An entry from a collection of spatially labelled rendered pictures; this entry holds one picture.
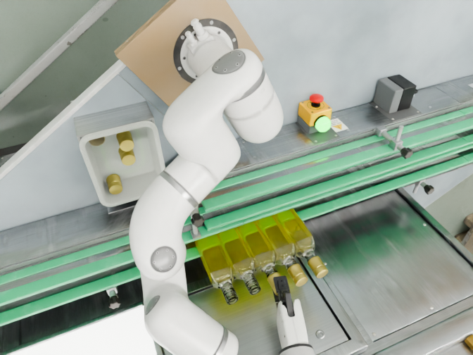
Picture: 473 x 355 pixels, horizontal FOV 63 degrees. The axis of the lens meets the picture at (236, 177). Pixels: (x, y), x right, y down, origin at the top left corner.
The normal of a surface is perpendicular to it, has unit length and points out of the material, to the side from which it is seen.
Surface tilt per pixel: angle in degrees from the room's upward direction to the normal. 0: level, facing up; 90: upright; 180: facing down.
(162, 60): 1
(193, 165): 59
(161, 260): 39
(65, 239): 90
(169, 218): 51
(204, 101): 72
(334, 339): 90
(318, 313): 90
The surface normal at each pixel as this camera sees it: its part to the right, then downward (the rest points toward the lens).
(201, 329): 0.55, -0.47
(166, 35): 0.38, 0.62
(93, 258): -0.02, -0.73
